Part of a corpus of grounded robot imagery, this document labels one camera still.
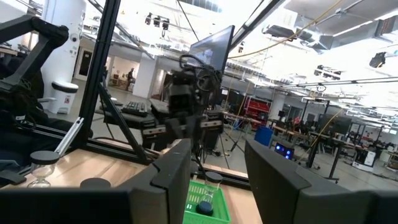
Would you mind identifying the black ceiling spotlight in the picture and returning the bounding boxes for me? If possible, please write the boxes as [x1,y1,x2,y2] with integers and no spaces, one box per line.
[369,52,387,68]

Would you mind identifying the black computer tower with lights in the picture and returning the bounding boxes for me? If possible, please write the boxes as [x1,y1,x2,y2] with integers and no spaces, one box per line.
[274,142,295,161]

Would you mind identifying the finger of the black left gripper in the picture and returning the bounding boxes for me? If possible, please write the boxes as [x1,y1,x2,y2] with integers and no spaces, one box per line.
[183,114,203,143]
[164,116,185,141]

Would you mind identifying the black aluminium rig frame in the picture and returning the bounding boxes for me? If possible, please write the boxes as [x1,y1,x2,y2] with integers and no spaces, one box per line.
[18,0,251,190]

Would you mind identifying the white machine box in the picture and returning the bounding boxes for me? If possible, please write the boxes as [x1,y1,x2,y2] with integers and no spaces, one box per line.
[352,148,377,172]

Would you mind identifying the green plastic basket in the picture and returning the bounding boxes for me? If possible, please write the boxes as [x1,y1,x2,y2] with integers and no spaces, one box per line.
[182,179,231,224]

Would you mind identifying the grey desk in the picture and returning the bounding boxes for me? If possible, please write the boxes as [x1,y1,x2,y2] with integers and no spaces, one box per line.
[95,98,170,130]

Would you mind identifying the black computer monitor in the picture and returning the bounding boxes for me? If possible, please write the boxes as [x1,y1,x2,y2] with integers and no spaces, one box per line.
[188,24,236,74]

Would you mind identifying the red storage shelf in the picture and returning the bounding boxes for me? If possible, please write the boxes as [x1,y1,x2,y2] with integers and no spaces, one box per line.
[244,98,271,127]

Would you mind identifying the black keyboard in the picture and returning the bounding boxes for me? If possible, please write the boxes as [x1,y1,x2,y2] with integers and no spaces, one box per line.
[121,101,149,118]

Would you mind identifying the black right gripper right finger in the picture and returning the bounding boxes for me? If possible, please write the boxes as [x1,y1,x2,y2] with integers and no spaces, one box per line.
[244,139,398,224]

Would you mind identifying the white building column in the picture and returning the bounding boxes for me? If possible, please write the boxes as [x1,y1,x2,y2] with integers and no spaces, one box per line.
[42,0,87,103]

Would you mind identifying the person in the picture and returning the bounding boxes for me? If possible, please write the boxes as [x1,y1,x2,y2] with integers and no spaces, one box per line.
[126,67,136,91]

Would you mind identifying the white trash bin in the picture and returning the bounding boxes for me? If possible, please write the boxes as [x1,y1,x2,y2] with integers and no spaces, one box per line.
[48,80,79,115]

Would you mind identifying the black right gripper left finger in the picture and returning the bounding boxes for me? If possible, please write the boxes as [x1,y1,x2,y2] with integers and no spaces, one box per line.
[0,138,192,224]

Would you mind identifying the blue bin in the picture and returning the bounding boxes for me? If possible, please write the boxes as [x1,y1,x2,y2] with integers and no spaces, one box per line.
[254,126,274,147]

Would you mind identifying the hourglass with blue sand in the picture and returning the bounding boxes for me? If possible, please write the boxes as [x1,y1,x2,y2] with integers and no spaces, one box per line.
[195,171,223,217]

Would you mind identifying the yellow hanging cable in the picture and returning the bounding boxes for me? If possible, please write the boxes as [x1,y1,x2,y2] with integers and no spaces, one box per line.
[228,0,345,59]

